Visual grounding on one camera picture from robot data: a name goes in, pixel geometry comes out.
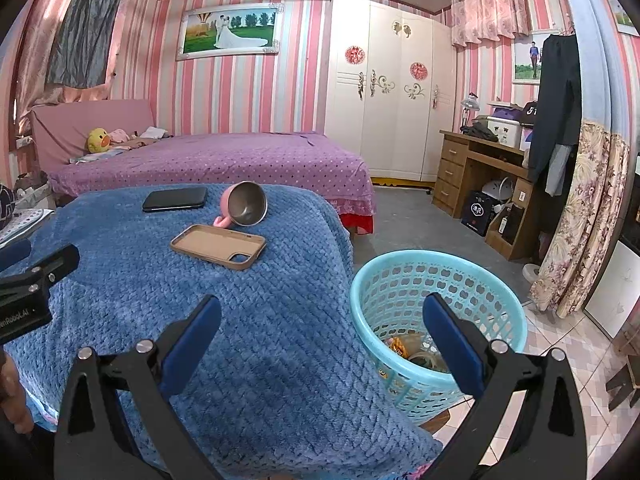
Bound white cabinet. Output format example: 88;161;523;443
585;240;640;341

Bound pink covered headboard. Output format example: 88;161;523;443
29;99;156;171

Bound black white patterned cloth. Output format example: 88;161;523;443
0;183;18;231

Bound pink satin curtain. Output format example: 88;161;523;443
10;0;121;126

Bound desk lamp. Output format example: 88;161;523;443
459;92;481;133

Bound white wardrobe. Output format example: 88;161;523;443
324;0;458;187

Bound dark wooden stool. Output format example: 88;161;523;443
605;320;640;411

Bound blue fleece blanket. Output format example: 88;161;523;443
2;183;443;480

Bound floral door curtain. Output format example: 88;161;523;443
530;0;632;318

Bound grey window curtain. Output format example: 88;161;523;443
46;0;126;88

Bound brown phone case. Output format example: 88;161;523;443
170;224;267;272

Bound hanging dark jacket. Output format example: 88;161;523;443
527;34;583;196

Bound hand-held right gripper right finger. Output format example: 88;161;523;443
422;292;588;480

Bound person's left hand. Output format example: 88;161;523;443
0;350;35;433

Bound pink cup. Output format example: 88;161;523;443
213;181;269;228

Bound black printed box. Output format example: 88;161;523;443
460;190;501;237

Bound dark clothes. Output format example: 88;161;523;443
460;122;500;142

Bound yellow duck plush toy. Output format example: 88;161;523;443
87;128;111;155

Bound wooden desk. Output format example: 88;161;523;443
432;129;538;261

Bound pink floral valance curtain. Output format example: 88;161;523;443
450;0;531;50

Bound light blue plastic basket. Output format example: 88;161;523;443
350;249;528;423

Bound black phone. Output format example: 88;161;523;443
142;186;208;213

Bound purple dotted bed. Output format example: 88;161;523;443
47;132;377;233

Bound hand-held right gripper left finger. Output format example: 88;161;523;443
52;294;222;480

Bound framed wedding photo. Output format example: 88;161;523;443
175;4;283;62

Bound wall poster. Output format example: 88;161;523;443
615;0;640;36
512;35;546;84

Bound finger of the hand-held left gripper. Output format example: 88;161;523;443
0;244;81;306
0;239;32;272

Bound white storage box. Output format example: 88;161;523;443
486;116;525;148

